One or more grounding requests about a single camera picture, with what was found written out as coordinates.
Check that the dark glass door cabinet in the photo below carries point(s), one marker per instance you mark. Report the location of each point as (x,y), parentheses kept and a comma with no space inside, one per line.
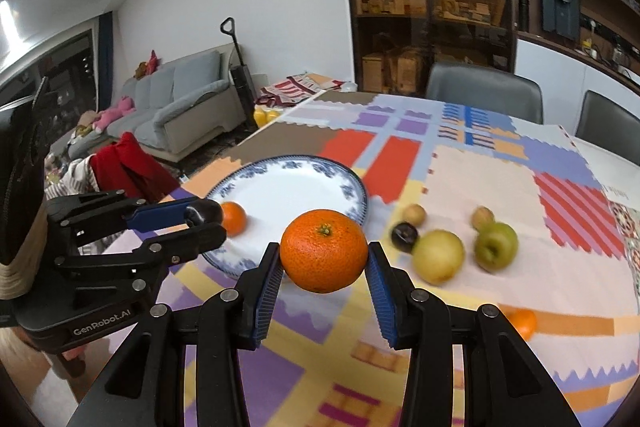
(425,2)

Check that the green apple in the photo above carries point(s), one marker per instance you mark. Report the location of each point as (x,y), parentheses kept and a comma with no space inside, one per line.
(495,247)

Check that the small brown fruit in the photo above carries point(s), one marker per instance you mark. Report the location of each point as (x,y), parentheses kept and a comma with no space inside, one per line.
(482,217)
(414,213)

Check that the pink plush toy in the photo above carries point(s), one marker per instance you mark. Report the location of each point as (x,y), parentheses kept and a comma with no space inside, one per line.
(114,112)

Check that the white plate with blue rim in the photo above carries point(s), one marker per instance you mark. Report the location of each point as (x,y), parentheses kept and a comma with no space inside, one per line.
(295,187)

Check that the black bottle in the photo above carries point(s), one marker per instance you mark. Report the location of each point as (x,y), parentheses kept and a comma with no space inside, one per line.
(522,13)

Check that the red plush toy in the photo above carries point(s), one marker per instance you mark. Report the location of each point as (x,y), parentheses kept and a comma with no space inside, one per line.
(147,64)

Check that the grey sofa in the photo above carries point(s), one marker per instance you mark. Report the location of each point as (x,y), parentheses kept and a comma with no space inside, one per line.
(175,102)

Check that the dark plum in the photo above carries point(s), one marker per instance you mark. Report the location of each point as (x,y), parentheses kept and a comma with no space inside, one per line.
(404,236)

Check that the black upright vacuum cleaner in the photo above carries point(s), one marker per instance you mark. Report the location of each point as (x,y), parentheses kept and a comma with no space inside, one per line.
(239,72)

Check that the yellow pear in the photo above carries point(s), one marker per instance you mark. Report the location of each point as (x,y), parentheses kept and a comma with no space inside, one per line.
(438,256)

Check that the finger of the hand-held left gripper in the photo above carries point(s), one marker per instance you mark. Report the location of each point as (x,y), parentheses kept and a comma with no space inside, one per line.
(160,214)
(195,243)

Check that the small orange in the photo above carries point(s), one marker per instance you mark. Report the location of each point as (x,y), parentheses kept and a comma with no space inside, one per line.
(523,323)
(234,218)

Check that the yellow bottles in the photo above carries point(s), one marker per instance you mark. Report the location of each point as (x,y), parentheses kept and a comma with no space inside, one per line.
(265,114)

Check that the red cloth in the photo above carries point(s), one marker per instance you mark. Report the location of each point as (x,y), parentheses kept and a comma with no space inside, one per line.
(132,167)

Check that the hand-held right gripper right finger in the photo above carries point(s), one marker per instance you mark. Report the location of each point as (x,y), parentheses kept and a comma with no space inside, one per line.
(382,294)

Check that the grey dining chair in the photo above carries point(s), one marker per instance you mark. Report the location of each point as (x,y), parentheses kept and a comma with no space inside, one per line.
(482,93)
(611,119)

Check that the striped blanket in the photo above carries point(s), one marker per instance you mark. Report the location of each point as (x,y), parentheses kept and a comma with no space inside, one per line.
(300,87)

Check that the black box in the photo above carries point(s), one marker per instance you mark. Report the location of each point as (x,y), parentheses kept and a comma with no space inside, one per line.
(560,7)

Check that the large orange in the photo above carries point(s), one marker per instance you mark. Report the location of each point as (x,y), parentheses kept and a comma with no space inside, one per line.
(323,251)

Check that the patchwork tablecloth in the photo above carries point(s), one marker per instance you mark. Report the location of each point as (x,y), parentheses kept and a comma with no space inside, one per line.
(480,177)

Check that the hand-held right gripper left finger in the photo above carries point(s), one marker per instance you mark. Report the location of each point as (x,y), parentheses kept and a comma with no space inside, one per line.
(264,294)

